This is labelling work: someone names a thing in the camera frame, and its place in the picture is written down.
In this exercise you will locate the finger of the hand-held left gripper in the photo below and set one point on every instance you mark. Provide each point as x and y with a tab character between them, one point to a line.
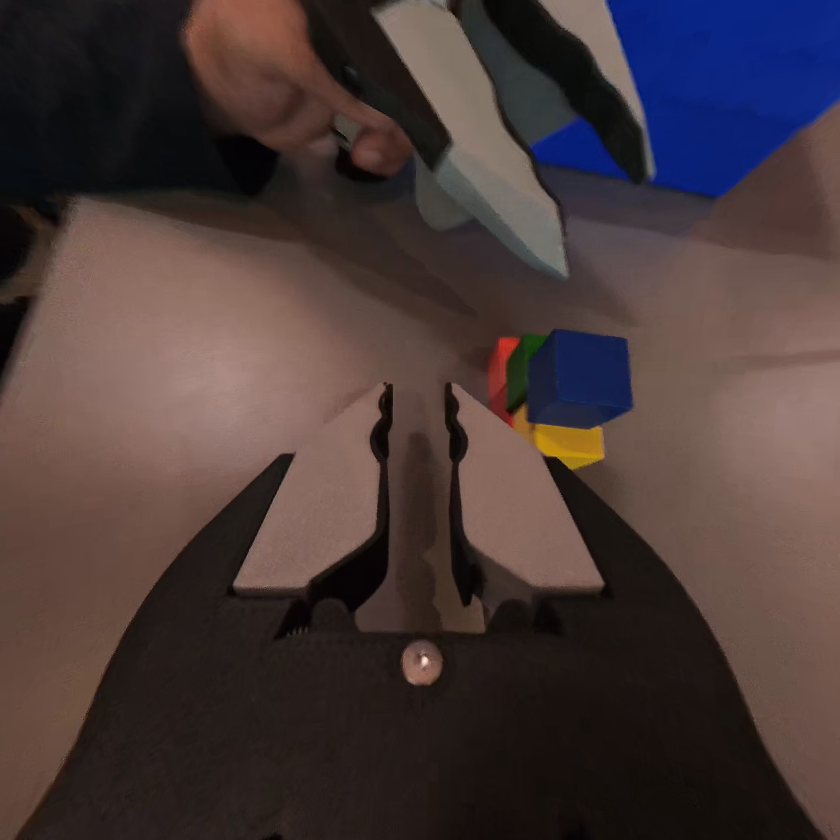
485	164
607	72

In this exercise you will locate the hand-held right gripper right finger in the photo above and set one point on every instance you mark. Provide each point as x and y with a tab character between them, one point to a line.
525	525

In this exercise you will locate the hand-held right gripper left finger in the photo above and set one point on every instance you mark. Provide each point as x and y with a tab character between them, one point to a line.
321	518

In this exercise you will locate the yellow wooden cube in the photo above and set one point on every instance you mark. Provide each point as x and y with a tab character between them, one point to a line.
568	443

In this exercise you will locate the blue plastic bin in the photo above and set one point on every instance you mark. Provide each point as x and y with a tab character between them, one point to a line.
722	79

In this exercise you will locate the green wooden cube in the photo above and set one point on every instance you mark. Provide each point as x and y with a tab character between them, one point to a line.
522	367

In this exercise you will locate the blue wooden cube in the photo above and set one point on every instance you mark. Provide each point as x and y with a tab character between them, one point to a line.
577	374

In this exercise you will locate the orange wooden cube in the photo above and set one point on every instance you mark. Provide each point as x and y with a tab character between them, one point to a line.
500	358

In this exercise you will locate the person's left forearm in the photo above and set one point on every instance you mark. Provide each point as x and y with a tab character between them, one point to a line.
98	98

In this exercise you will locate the person's left hand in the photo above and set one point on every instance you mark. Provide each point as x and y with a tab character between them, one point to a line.
262	65

